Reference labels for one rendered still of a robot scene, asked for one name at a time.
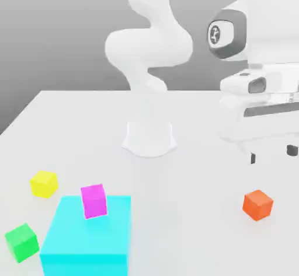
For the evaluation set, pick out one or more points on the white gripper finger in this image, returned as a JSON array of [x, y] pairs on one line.
[[293, 150], [250, 152]]

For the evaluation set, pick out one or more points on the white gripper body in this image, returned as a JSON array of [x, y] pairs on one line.
[[233, 126]]

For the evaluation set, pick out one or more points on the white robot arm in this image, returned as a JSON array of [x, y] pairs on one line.
[[149, 45]]

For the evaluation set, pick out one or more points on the small orange cube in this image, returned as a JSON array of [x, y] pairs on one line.
[[257, 205]]

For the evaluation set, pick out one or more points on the small magenta cube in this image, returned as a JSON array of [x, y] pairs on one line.
[[94, 201]]

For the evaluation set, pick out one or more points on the small yellow cube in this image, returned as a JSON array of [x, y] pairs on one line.
[[44, 184]]

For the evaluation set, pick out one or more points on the small green cube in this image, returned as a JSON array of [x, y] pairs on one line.
[[21, 243]]

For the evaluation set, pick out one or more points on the large cyan box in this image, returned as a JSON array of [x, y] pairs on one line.
[[86, 245]]

